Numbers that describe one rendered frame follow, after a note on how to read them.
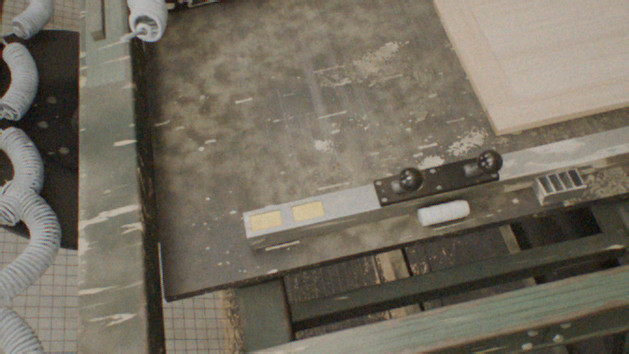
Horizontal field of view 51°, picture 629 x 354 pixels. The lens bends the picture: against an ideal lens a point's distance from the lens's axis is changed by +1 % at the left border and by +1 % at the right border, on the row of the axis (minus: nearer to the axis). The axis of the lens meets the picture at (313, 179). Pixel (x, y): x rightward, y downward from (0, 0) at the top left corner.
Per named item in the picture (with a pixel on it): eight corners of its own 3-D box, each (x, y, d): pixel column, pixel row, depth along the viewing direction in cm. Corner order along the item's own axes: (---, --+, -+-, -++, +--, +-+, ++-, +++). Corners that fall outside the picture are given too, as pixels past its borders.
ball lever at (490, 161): (484, 180, 109) (509, 169, 95) (461, 184, 108) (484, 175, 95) (477, 157, 109) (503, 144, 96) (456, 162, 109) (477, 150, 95)
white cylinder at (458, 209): (421, 229, 108) (469, 219, 108) (422, 220, 105) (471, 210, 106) (416, 215, 109) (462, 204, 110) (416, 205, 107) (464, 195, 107)
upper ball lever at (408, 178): (413, 196, 108) (429, 187, 95) (390, 200, 108) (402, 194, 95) (407, 173, 108) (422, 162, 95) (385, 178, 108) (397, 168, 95)
